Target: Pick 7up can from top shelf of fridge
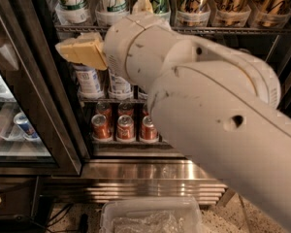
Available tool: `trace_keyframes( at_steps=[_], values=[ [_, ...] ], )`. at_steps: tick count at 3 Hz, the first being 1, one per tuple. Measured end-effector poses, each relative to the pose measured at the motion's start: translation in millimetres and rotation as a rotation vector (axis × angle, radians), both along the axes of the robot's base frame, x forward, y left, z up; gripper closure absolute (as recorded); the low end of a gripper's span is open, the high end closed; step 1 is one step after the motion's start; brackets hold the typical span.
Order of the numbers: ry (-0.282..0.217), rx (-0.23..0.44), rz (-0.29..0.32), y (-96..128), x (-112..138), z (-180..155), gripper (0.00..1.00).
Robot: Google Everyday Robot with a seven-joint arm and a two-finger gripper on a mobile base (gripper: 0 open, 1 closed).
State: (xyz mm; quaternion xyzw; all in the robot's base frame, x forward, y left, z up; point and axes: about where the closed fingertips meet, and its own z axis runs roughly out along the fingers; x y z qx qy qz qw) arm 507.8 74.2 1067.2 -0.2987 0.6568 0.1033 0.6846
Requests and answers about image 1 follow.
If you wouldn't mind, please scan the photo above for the top wire shelf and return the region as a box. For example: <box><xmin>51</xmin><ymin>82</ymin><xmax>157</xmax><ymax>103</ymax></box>
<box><xmin>55</xmin><ymin>25</ymin><xmax>291</xmax><ymax>35</ymax></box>

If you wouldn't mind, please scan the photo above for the wire shelf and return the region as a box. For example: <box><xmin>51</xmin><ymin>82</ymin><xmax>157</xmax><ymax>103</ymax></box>
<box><xmin>79</xmin><ymin>97</ymin><xmax>146</xmax><ymax>104</ymax></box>
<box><xmin>55</xmin><ymin>25</ymin><xmax>291</xmax><ymax>35</ymax></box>

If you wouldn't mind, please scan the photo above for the clear plastic bin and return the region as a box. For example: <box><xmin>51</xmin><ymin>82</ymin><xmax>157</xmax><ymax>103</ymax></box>
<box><xmin>99</xmin><ymin>197</ymin><xmax>203</xmax><ymax>233</ymax></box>

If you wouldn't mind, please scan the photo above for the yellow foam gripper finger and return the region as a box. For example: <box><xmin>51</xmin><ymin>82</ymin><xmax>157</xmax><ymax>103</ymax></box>
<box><xmin>55</xmin><ymin>32</ymin><xmax>108</xmax><ymax>71</ymax></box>
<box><xmin>132</xmin><ymin>0</ymin><xmax>153</xmax><ymax>14</ymax></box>

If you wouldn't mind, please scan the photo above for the gold slim can right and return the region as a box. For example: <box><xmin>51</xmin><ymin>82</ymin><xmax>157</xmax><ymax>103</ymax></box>
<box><xmin>248</xmin><ymin>0</ymin><xmax>291</xmax><ymax>29</ymax></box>

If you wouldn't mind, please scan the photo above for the orange can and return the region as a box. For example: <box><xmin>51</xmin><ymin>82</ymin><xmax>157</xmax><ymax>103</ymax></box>
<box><xmin>116</xmin><ymin>115</ymin><xmax>135</xmax><ymax>142</ymax></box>
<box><xmin>141</xmin><ymin>116</ymin><xmax>158</xmax><ymax>143</ymax></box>
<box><xmin>91</xmin><ymin>114</ymin><xmax>113</xmax><ymax>141</ymax></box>

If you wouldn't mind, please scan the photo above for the blue white can left fridge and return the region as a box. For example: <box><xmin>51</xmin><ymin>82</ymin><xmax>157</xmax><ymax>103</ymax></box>
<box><xmin>14</xmin><ymin>112</ymin><xmax>39</xmax><ymax>139</ymax></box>

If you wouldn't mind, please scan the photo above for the front left orange can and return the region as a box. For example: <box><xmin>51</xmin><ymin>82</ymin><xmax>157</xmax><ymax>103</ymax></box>
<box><xmin>91</xmin><ymin>114</ymin><xmax>113</xmax><ymax>141</ymax></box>

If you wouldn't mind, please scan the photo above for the tea bottle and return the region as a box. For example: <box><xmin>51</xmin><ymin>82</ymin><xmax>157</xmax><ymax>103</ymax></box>
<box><xmin>108</xmin><ymin>69</ymin><xmax>133</xmax><ymax>100</ymax></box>
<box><xmin>74</xmin><ymin>64</ymin><xmax>104</xmax><ymax>99</ymax></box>

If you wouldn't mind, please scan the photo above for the white 7up can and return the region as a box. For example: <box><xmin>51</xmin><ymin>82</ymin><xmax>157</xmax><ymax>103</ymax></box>
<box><xmin>95</xmin><ymin>0</ymin><xmax>129</xmax><ymax>26</ymax></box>
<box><xmin>57</xmin><ymin>0</ymin><xmax>88</xmax><ymax>24</ymax></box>

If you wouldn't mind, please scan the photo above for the middle wire shelf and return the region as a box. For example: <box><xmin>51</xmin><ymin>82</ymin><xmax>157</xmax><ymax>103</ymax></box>
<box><xmin>79</xmin><ymin>97</ymin><xmax>146</xmax><ymax>104</ymax></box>

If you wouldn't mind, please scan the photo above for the right front tea bottle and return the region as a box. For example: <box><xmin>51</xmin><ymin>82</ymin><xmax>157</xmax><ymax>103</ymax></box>
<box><xmin>108</xmin><ymin>69</ymin><xmax>133</xmax><ymax>100</ymax></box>

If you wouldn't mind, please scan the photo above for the front middle orange can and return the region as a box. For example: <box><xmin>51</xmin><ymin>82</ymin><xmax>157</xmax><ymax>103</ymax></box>
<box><xmin>116</xmin><ymin>115</ymin><xmax>135</xmax><ymax>142</ymax></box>

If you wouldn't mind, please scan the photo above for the left front tea bottle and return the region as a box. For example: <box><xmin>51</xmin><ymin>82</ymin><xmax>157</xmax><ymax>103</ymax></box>
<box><xmin>74</xmin><ymin>64</ymin><xmax>104</xmax><ymax>99</ymax></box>

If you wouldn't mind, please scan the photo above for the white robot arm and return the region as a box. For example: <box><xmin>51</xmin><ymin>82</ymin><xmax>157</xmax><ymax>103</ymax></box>
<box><xmin>55</xmin><ymin>10</ymin><xmax>291</xmax><ymax>233</ymax></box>

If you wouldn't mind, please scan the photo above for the closed left glass fridge door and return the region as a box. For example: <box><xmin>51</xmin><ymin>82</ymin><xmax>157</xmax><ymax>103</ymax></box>
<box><xmin>0</xmin><ymin>0</ymin><xmax>87</xmax><ymax>177</ymax></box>

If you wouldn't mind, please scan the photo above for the front right orange can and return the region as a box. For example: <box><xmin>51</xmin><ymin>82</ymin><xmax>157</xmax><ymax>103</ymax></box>
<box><xmin>141</xmin><ymin>116</ymin><xmax>158</xmax><ymax>143</ymax></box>

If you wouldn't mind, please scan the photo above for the gold slim can left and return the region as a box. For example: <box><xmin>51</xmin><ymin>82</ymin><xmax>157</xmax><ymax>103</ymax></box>
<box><xmin>177</xmin><ymin>0</ymin><xmax>208</xmax><ymax>26</ymax></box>

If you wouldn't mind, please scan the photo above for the steel fridge base grille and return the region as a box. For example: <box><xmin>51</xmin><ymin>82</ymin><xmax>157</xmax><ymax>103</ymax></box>
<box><xmin>43</xmin><ymin>159</ymin><xmax>227</xmax><ymax>206</ymax></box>

